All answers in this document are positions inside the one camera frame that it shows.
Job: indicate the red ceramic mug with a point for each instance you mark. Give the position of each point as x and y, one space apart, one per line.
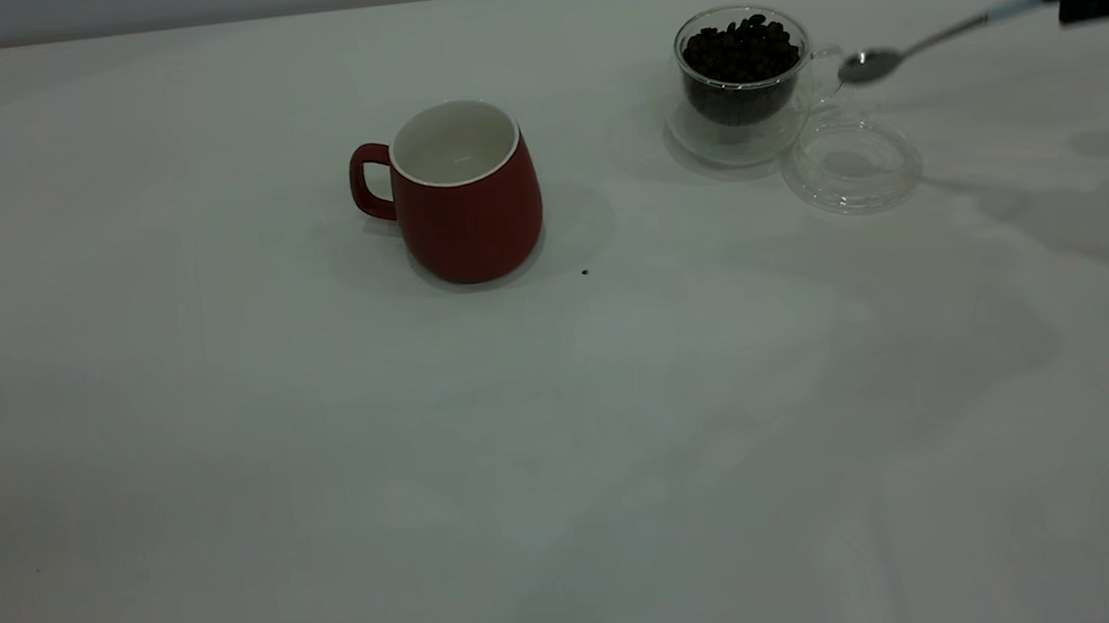
471 213

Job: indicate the coffee beans pile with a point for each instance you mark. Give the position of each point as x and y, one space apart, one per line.
741 59

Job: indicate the clear glass saucer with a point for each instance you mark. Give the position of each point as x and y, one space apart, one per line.
731 150

